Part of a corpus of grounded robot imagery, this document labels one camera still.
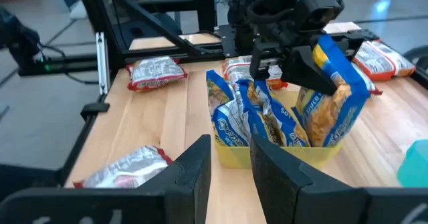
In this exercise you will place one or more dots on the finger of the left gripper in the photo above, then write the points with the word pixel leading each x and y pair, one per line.
pixel 304 67
pixel 352 48

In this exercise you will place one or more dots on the white paper sheet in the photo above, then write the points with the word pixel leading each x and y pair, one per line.
pixel 79 11

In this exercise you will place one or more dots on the blue snack bag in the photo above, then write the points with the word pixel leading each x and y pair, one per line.
pixel 240 157

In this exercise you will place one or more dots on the orange Maruchan noodle pack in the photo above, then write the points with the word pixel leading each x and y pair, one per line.
pixel 237 68
pixel 378 58

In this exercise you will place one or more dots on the silver aluminium bar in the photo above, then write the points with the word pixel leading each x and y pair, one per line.
pixel 102 63

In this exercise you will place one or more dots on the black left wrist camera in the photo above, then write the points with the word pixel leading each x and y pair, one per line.
pixel 317 11

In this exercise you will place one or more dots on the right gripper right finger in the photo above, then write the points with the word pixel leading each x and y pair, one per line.
pixel 294 197

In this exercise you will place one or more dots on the teal plastic bin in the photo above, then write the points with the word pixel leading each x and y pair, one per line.
pixel 416 167

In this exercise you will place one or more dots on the blue Maruchan noodle pack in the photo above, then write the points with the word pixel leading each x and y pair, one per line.
pixel 230 127
pixel 334 117
pixel 277 123

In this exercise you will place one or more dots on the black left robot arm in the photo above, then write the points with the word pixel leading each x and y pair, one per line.
pixel 244 3

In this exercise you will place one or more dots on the black equipment with green light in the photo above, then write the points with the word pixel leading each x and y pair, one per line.
pixel 18 40

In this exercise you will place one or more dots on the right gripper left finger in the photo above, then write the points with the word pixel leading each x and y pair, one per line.
pixel 187 184

